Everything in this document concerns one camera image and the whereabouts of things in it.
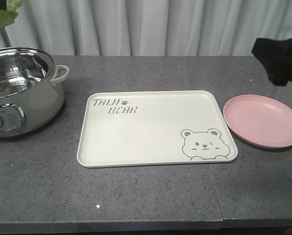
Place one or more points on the grey pleated curtain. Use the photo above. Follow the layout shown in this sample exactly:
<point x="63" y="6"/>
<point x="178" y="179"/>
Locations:
<point x="148" y="27"/>

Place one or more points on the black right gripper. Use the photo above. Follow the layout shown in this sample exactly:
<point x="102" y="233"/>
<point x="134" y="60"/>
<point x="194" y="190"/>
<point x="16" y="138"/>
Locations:
<point x="276" y="58"/>

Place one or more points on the green lettuce leaf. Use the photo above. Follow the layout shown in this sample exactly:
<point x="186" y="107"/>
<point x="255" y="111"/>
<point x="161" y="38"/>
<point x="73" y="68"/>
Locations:
<point x="8" y="11"/>

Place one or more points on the pink round plate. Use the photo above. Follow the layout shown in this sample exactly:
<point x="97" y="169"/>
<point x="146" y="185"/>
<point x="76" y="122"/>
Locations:
<point x="259" y="120"/>

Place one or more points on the pale green electric cooking pot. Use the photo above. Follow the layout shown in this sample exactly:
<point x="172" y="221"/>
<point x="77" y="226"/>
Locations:
<point x="31" y="91"/>

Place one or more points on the cream bear serving tray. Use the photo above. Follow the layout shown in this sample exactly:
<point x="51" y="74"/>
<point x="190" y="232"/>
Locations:
<point x="154" y="128"/>

